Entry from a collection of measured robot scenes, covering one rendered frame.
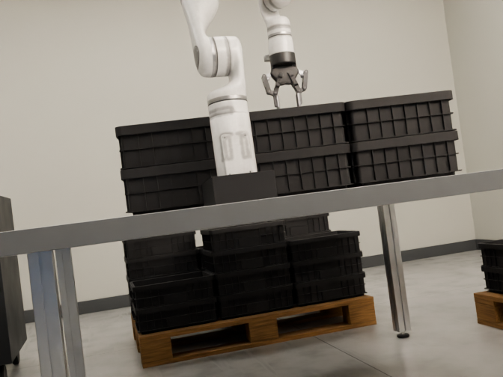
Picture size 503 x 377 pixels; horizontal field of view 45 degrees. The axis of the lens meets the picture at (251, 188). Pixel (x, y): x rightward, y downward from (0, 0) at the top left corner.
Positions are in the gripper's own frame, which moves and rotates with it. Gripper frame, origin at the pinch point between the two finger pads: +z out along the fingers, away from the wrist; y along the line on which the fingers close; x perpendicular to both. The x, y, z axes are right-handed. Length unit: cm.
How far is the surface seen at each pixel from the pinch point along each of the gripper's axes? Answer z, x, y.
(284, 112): 6.0, -19.6, -4.7
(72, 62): -109, 323, -114
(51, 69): -104, 320, -131
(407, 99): 6.0, -19.1, 28.4
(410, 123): 12.1, -17.8, 28.9
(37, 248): 32, -72, -57
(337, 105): 5.6, -19.4, 9.3
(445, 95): 5.9, -18.9, 39.1
